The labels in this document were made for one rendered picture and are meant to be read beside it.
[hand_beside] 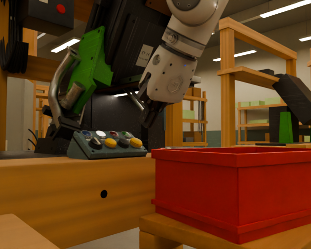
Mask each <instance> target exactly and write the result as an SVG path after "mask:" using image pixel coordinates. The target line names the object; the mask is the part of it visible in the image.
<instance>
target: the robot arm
mask: <svg viewBox="0 0 311 249"><path fill-rule="evenodd" d="M228 1H229V0H166V2H167V5H168V7H169V9H170V11H171V13H172V16H171V18H170V20H169V23H168V25H167V27H166V29H165V32H164V34H163V36H162V40H164V41H165V42H162V44H161V45H159V47H158V48H157V49H156V51H155V53H154V54H153V56H152V57H151V59H150V61H149V63H148V64H147V66H146V68H145V70H144V72H143V75H142V77H141V79H140V82H139V86H138V88H139V91H138V93H137V95H136V97H137V98H138V99H140V100H141V101H143V102H144V103H143V105H144V108H143V111H142V113H141V115H140V117H139V122H140V123H141V124H142V125H143V126H144V127H145V128H152V127H153V125H154V123H155V121H156V119H157V117H158V114H159V113H161V112H162V111H163V109H164V108H165V107H166V106H167V105H171V104H174V103H179V102H181V101H182V100H183V98H184V96H185V94H186V92H187V90H188V88H189V85H190V83H191V80H192V78H193V75H194V72H195V69H196V65H197V59H196V58H195V57H201V55H202V53H203V51H204V49H205V47H206V45H207V43H208V41H209V39H210V37H211V35H212V33H213V31H214V29H215V27H216V25H217V23H218V21H219V19H220V17H221V15H222V13H223V11H224V9H225V7H226V5H227V3H228Z"/></svg>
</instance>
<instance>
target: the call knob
mask: <svg viewBox="0 0 311 249"><path fill-rule="evenodd" d="M89 143H90V145H91V146H93V147H95V148H101V147H102V146H103V142H102V141H101V140H100V139H98V138H96V137H94V138H92V139H91V140H90V142H89Z"/></svg>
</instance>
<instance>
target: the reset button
mask: <svg viewBox="0 0 311 249"><path fill-rule="evenodd" d="M105 144H106V145H107V146H109V147H112V148H113V147H115V146H116V144H117V143H116V141H115V140H113V139H111V138H107V139H106V140H105Z"/></svg>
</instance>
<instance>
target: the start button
mask: <svg viewBox="0 0 311 249"><path fill-rule="evenodd" d="M130 144H131V145H133V146H135V147H141V146H142V141H141V140H140V139H138V138H131V139H130Z"/></svg>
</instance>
